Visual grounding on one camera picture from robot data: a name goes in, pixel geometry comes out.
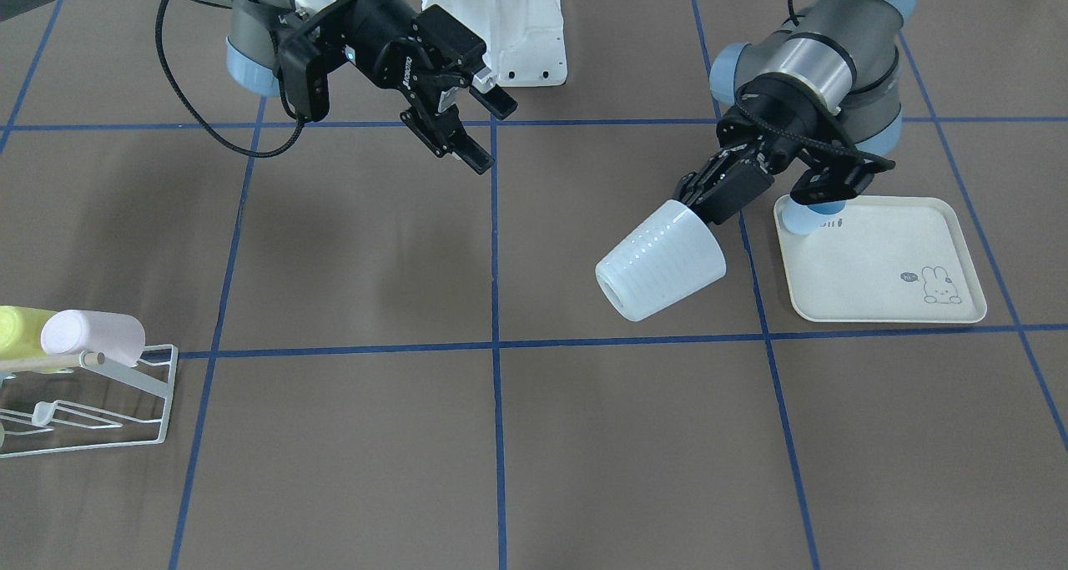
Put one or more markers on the blue cup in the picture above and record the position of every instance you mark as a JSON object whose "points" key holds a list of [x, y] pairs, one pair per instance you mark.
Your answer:
{"points": [[801, 219]]}

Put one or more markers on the white wire cup rack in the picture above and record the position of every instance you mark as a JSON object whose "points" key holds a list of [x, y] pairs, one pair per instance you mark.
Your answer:
{"points": [[67, 403]]}

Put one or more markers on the pink cup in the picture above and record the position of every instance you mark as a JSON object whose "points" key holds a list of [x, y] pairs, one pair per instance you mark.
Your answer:
{"points": [[120, 338]]}

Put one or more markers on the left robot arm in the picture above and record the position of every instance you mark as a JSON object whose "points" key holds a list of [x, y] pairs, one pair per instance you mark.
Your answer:
{"points": [[821, 90]]}

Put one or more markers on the beige plastic tray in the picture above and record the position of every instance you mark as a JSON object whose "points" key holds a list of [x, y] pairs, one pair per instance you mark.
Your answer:
{"points": [[885, 259]]}

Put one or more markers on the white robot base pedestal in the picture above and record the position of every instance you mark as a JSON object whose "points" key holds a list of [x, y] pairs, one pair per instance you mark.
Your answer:
{"points": [[525, 44]]}

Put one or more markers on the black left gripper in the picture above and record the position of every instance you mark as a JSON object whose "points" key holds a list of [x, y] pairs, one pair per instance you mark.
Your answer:
{"points": [[786, 126]]}

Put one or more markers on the yellow cup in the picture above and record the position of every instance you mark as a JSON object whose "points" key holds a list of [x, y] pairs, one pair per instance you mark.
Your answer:
{"points": [[21, 329]]}

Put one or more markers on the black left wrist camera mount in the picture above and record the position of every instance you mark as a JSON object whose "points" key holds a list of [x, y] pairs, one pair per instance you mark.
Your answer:
{"points": [[826, 188]]}

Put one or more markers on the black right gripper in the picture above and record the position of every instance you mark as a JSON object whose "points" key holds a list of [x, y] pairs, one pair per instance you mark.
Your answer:
{"points": [[382, 29]]}

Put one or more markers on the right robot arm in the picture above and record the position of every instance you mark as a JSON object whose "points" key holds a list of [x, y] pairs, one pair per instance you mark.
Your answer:
{"points": [[252, 32]]}

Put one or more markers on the grey cup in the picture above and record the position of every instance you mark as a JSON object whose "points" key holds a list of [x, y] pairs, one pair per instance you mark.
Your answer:
{"points": [[669, 256]]}

